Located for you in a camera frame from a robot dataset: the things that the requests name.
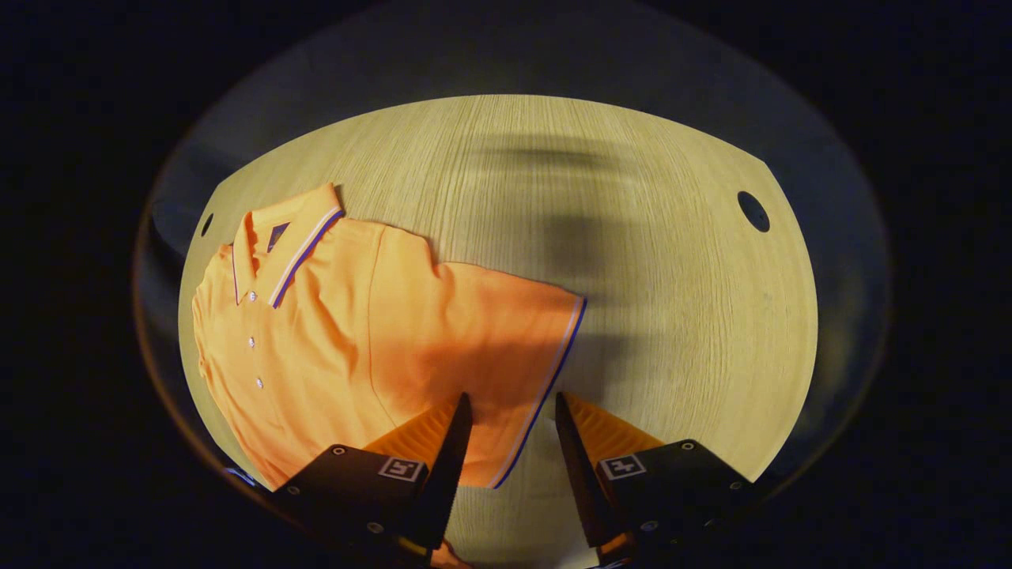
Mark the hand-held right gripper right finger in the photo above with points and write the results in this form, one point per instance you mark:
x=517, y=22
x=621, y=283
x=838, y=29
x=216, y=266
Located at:
x=577, y=474

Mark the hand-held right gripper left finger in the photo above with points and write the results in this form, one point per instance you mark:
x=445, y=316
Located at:
x=451, y=474

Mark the orange T-shirt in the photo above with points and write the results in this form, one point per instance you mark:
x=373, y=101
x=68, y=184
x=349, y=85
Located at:
x=356, y=340

